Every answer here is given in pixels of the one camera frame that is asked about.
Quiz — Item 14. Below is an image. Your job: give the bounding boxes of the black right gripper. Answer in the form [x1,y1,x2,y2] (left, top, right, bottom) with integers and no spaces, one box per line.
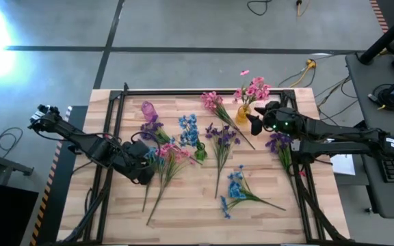
[246,101,304,137]

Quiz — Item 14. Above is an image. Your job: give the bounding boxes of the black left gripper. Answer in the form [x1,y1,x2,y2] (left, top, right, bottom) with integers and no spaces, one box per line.
[114,150,157,186]

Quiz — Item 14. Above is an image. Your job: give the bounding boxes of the blue artificial flower bunch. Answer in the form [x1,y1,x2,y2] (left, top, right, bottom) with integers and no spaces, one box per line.
[220,164,287,220]
[141,145,163,213]
[178,113,205,154]

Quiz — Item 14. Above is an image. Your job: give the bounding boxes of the pink artificial flower bunch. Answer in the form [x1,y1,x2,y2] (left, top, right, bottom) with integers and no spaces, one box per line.
[200,90,256,150]
[233,70,273,110]
[145,142,197,226]

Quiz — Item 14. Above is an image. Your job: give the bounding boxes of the purple artificial flower bunch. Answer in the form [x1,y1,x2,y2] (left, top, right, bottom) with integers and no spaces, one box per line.
[205,122,241,200]
[139,121,176,145]
[264,132,300,206]

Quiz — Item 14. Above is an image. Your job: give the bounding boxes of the amber glass vase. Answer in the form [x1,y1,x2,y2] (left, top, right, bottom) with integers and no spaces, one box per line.
[235,104,252,126]

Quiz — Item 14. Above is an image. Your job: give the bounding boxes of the green glass vase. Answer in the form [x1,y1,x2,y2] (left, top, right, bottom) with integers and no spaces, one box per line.
[194,141,209,162]

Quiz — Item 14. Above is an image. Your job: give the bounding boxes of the purple glass vase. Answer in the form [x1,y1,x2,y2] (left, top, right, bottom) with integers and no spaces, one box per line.
[141,100,159,123]

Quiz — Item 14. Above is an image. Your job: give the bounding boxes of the striped-edge black floor mat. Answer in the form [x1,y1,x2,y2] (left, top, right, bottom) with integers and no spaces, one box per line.
[369,0,394,35]
[29,105,89,246]

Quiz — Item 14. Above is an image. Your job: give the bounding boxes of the white paper sheet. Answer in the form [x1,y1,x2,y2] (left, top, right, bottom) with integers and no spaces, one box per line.
[329,153,356,176]

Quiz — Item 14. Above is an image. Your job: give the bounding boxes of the grey office desk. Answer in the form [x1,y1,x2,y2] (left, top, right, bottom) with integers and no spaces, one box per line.
[344,51,394,219]

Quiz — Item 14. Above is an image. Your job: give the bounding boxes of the black floor cabinet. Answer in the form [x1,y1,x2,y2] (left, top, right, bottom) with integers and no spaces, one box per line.
[0,180,40,246]

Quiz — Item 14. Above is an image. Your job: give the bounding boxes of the black stand pole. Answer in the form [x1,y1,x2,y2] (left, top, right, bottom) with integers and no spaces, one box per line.
[358,5,394,66]

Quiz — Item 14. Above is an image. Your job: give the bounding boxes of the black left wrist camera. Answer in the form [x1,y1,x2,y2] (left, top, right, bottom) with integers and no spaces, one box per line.
[128,139,150,160]

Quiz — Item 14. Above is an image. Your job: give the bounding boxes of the yellow floor cable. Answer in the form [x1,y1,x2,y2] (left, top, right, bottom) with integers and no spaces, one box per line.
[287,58,317,89]

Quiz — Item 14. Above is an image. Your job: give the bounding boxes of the black desk cables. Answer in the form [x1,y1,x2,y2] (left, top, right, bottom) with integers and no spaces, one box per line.
[315,75,358,119]

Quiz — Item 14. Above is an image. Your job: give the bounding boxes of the black aluminium table frame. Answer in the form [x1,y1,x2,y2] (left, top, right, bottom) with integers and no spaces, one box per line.
[56,81,354,246]

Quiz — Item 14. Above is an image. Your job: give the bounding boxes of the black floor cable loop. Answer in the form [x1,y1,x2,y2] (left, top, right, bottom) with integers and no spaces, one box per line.
[246,0,274,17]

